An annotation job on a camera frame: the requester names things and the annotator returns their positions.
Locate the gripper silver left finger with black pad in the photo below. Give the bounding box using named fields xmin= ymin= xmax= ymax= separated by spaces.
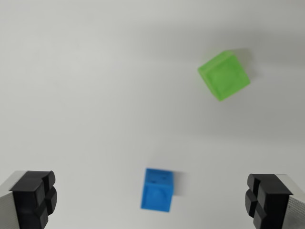
xmin=0 ymin=170 xmax=58 ymax=229

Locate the blue cube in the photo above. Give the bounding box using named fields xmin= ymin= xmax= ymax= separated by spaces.
xmin=140 ymin=168 xmax=174 ymax=212

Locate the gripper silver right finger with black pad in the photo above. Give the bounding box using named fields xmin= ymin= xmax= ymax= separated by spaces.
xmin=244 ymin=173 xmax=305 ymax=229

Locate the translucent green cube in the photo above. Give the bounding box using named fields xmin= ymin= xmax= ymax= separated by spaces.
xmin=197 ymin=49 xmax=251 ymax=102

